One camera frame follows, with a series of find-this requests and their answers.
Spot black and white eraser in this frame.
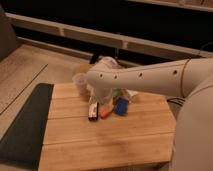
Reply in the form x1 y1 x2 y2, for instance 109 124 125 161
88 102 99 121

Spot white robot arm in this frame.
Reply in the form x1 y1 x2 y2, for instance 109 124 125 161
86 57 213 171

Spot green bowl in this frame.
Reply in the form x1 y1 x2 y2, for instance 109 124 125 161
112 88 121 98

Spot blue toy block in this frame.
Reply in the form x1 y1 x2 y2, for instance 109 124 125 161
114 98 129 116

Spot orange carrot toy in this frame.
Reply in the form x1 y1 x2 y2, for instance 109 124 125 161
100 108 113 118

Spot translucent plastic cup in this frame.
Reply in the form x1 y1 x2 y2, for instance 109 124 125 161
72 73 88 96

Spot white small box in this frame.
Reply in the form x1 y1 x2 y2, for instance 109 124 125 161
126 90 138 101

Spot dark grey floor mat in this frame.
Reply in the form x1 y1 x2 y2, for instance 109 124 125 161
0 83 53 169

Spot black floor cables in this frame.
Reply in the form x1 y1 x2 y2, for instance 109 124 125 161
166 96 186 108

